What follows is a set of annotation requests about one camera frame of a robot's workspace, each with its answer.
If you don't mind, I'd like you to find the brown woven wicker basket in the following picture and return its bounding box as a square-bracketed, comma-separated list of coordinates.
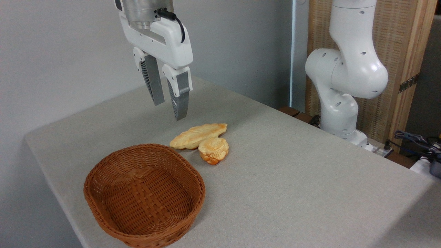
[83, 143, 206, 248]

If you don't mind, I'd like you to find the brown wooden base board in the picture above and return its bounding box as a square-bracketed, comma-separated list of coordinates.
[277, 105, 321, 128]

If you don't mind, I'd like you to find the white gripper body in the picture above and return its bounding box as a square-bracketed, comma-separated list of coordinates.
[119, 10, 194, 70]

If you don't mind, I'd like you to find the grey tablecloth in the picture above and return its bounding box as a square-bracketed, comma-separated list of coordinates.
[24, 76, 441, 248]

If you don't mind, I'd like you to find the small round bread roll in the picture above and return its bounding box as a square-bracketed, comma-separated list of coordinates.
[198, 137, 229, 165]

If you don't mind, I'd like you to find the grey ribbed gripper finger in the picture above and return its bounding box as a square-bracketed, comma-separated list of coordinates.
[133, 47, 165, 106]
[162, 64, 193, 122]

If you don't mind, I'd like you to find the white cloth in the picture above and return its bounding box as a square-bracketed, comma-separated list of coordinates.
[409, 156, 441, 183]

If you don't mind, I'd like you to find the long braided bread loaf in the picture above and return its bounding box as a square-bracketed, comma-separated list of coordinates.
[169, 123, 228, 150]

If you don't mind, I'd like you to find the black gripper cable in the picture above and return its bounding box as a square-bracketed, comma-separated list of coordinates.
[157, 8, 186, 44]

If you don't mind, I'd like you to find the bundle of dark cables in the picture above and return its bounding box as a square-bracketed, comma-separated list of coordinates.
[394, 130, 441, 156]

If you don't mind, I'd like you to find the white power strip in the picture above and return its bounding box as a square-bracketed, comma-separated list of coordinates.
[365, 139, 394, 158]

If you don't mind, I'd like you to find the white vertical wall trim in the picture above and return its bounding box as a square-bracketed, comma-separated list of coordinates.
[289, 0, 310, 109]

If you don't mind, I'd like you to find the metal screen hinge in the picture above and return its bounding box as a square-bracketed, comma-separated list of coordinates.
[398, 73, 420, 94]

